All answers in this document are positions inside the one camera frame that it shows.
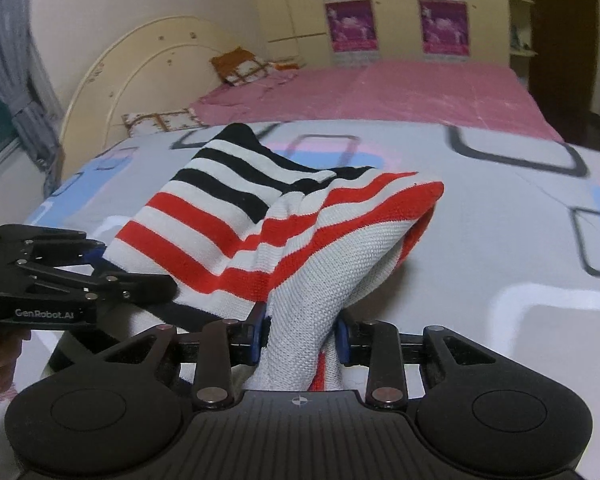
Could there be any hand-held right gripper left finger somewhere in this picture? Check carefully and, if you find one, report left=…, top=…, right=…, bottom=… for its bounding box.
left=102, top=307, right=272, bottom=411

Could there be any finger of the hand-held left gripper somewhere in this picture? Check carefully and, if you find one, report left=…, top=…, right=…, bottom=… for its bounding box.
left=10, top=259, right=179, bottom=311
left=0, top=224, right=107, bottom=267

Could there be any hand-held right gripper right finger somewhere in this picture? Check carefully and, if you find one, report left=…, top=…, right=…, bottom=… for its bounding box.
left=332, top=317, right=498, bottom=409

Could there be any black white red striped sweater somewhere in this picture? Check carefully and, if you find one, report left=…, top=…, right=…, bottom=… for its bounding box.
left=100, top=122, right=446, bottom=393

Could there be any person's left hand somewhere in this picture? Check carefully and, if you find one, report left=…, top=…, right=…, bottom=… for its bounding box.
left=0, top=329, right=32, bottom=402

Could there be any white blanket with square print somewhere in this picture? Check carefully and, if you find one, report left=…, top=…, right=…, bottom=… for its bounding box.
left=0, top=120, right=600, bottom=480

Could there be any white pillow with brown squares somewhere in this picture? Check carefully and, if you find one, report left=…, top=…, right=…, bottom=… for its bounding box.
left=121, top=108, right=202, bottom=137

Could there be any grey curtain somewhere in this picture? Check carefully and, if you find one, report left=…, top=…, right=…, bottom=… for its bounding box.
left=0, top=0, right=65, bottom=172

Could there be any cream curved headboard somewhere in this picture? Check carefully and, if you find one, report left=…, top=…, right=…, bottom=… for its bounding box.
left=59, top=15, right=262, bottom=178

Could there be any orange and white pillow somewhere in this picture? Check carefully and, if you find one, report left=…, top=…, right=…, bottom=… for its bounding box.
left=210, top=46, right=302, bottom=87

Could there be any pink bedsheet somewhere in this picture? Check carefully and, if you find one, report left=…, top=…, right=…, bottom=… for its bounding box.
left=187, top=57, right=565, bottom=143

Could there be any cream yellow wardrobe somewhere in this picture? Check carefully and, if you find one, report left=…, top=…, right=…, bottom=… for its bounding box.
left=247, top=0, right=512, bottom=70

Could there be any cream corner shelf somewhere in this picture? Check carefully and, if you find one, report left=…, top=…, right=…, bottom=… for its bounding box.
left=506, top=0, right=539, bottom=78

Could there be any brown wooden door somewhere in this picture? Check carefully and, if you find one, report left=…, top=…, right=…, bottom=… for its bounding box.
left=527, top=0, right=600, bottom=118

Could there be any pink wall poster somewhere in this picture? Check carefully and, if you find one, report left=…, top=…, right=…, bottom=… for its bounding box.
left=325, top=0, right=379, bottom=53
left=419, top=0, right=471, bottom=56

